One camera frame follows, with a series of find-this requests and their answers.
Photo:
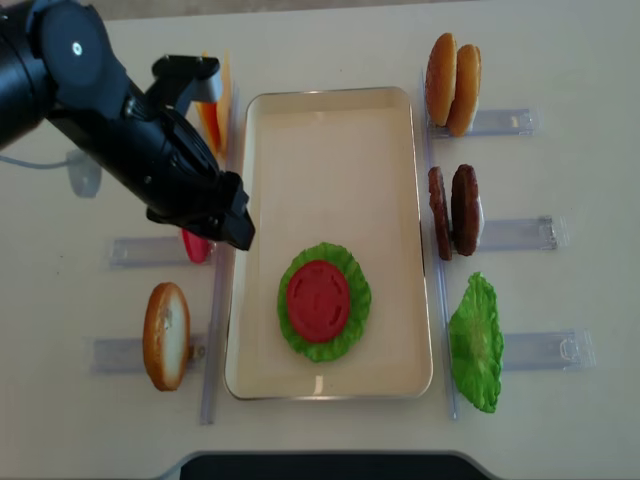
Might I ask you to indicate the black panel at bottom edge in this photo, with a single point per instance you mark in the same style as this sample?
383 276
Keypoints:
325 466

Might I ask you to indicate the orange cheese slice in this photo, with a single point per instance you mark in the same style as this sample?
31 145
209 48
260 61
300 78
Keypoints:
208 118

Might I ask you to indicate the green lettuce leaf on tray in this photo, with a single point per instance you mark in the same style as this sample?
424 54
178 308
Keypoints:
360 303

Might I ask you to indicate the long clear left rail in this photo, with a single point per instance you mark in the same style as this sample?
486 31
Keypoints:
224 262

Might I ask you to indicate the clear rail holder tomato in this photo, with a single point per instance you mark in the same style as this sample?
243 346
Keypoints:
147 252

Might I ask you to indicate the brown meat patty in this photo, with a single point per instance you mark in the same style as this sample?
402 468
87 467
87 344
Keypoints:
465 212
438 205

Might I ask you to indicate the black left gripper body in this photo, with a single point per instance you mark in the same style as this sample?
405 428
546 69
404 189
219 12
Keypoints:
164 162

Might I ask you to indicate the red tomato slice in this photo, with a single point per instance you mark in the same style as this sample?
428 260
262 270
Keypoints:
198 249
318 301

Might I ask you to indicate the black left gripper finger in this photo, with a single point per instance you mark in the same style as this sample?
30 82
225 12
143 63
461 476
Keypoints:
237 230

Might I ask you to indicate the upright green lettuce leaf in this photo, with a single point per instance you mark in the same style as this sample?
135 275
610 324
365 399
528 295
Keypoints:
477 345

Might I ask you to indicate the clear suction cable holder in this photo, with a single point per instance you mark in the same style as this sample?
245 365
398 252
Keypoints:
84 174

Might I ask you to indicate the white patty support clip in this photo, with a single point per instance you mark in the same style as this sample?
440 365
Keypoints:
481 221

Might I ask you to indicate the clear rail holder bread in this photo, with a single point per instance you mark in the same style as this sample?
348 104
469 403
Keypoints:
120 356

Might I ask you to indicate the right golden bun half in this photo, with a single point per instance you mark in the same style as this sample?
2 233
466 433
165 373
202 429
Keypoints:
468 82

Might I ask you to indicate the golden bun half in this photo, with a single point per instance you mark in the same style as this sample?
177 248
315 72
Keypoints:
440 82
468 82

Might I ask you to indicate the long clear rail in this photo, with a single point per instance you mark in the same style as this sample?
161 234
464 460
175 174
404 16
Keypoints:
224 262
439 273

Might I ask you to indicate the left golden bun half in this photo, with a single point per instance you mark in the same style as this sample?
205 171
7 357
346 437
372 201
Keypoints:
440 82

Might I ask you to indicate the clear rail holder buns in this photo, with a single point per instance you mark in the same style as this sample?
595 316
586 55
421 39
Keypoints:
504 122

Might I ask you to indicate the right brown meat patty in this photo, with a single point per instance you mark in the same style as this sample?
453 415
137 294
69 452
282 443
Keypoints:
465 212

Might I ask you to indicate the left brown meat patty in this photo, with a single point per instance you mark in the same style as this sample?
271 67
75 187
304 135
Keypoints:
438 205

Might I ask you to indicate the long clear right rail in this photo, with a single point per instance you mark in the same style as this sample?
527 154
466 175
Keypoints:
439 273

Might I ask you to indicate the sliced bread with white face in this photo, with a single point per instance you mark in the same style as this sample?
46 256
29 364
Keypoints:
166 336

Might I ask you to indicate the clear rail holder patties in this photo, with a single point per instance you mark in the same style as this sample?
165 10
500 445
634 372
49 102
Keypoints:
542 233

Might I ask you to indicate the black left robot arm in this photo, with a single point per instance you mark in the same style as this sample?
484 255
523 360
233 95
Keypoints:
57 65

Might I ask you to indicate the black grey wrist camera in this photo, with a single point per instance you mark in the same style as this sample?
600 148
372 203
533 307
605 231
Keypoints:
180 80

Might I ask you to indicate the clear rail holder lettuce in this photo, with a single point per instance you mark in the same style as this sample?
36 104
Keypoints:
567 350

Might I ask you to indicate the cream rectangular metal tray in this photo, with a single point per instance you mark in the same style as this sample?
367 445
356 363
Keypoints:
337 167

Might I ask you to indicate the yellow cheese slice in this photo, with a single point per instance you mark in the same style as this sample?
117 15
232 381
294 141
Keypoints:
224 105

